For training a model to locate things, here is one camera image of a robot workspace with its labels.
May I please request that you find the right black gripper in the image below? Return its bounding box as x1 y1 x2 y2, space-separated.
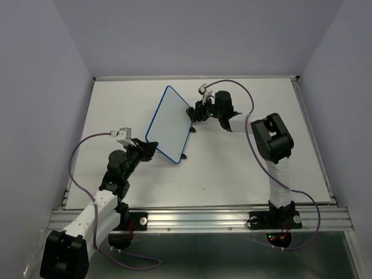
187 96 221 122

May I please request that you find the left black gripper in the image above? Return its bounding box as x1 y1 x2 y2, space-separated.
123 138 158 180

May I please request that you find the black whiteboard eraser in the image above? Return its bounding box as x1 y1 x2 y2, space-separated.
186 107 194 115

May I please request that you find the blue framed whiteboard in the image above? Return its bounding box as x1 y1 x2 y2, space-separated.
145 85 192 164

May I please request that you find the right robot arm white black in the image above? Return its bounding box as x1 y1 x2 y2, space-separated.
186 91 295 227

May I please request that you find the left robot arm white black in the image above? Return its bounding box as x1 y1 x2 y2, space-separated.
40 138 158 278

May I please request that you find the clear plastic bag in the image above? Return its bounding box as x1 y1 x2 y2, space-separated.
22 228 52 279

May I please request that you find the whiteboard wire stand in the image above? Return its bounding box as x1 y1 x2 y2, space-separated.
181 127 196 159

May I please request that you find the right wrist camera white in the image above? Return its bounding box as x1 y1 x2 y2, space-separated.
198 84 214 105

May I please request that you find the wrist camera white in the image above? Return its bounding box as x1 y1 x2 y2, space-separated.
198 84 214 105
110 127 134 146

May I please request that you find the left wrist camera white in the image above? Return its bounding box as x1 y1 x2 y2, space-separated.
110 127 134 146

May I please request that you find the aluminium back rail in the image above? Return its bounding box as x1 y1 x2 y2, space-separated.
93 75 300 82

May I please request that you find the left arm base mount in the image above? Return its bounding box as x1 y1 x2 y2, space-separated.
108 202 148 249

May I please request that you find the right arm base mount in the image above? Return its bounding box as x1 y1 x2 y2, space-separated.
246 201 303 249

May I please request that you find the aluminium front rail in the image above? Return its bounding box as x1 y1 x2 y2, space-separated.
47 206 355 234

